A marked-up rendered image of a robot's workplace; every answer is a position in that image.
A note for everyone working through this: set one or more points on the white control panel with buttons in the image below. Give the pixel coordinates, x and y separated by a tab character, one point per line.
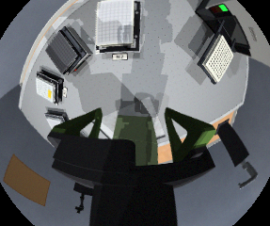
82	134

